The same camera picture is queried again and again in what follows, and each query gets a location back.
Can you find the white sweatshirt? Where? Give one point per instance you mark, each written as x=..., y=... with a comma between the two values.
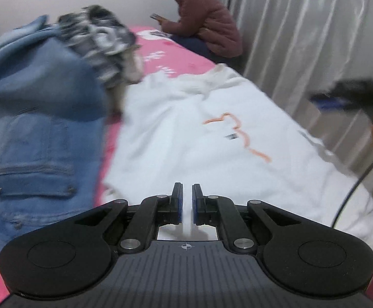
x=189, y=141

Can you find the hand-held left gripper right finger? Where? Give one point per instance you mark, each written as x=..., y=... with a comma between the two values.
x=196, y=205

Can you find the blue denim jeans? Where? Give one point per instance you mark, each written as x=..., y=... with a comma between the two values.
x=39, y=102

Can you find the grey plaid shirt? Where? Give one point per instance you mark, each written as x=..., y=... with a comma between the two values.
x=100, y=38

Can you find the grey curtain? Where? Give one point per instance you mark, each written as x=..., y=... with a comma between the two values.
x=302, y=38

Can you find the dark smartphone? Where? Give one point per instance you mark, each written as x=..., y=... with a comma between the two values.
x=156, y=17

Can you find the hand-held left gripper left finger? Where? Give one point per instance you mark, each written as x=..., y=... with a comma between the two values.
x=179, y=205

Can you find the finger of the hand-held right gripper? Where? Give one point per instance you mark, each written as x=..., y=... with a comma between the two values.
x=334, y=102

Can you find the pink floral bed blanket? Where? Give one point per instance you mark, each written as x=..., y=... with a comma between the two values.
x=173, y=54

